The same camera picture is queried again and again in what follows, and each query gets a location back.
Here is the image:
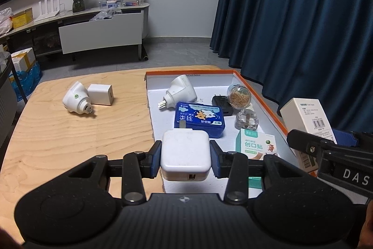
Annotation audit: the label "black charger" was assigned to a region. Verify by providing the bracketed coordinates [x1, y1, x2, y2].
[211, 94, 235, 117]

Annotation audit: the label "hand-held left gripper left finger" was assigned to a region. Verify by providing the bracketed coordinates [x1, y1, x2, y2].
[67, 140, 162, 206]

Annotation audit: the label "small white cube charger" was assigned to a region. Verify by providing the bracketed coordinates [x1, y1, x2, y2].
[87, 84, 114, 106]

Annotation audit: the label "blue cartoon box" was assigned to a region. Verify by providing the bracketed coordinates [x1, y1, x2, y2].
[174, 102, 226, 139]

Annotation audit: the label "round black ribbed table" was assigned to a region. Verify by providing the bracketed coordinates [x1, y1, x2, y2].
[0, 52, 18, 150]

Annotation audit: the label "rounded white charger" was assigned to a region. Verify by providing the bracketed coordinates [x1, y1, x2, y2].
[160, 121, 211, 182]

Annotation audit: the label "blue curtain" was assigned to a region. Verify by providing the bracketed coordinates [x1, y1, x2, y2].
[210, 0, 373, 134]

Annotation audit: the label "yellow box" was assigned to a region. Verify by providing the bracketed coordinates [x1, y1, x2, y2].
[11, 7, 34, 29]

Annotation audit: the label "plain white plug adapter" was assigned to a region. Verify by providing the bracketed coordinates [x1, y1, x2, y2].
[157, 74, 198, 111]

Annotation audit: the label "white yellow carton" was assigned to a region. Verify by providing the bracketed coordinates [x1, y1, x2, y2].
[11, 48, 37, 72]

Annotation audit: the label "white plug adapter green dot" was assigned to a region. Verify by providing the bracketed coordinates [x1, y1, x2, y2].
[62, 81, 97, 118]

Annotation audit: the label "white carton box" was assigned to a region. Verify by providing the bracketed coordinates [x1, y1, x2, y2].
[280, 97, 336, 178]

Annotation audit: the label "white plastic bag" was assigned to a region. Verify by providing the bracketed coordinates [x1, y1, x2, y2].
[0, 7, 14, 35]

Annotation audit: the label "teal bandage box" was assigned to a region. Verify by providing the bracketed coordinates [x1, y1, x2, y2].
[236, 129, 280, 190]

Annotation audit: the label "white router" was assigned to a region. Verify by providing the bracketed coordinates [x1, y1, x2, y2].
[34, 0, 66, 22]

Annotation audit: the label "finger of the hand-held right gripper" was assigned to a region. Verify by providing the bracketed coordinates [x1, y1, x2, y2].
[334, 129, 373, 149]
[287, 129, 340, 158]

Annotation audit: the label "clear plastic bags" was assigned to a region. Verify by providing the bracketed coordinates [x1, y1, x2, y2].
[89, 8, 122, 21]

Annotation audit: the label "pile of small white boxes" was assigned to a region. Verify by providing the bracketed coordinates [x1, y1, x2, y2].
[98, 0, 145, 9]

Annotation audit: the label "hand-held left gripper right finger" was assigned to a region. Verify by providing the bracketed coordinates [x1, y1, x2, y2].
[209, 140, 304, 206]

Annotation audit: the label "white tray orange rim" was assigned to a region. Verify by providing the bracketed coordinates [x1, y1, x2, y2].
[144, 70, 318, 194]

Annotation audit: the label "grey tv stand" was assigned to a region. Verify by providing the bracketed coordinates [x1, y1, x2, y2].
[0, 2, 151, 62]

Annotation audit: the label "white drawer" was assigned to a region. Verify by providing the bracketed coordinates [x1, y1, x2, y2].
[58, 12, 143, 55]

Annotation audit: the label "toothpick jar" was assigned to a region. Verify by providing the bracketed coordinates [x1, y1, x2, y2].
[227, 84, 252, 109]

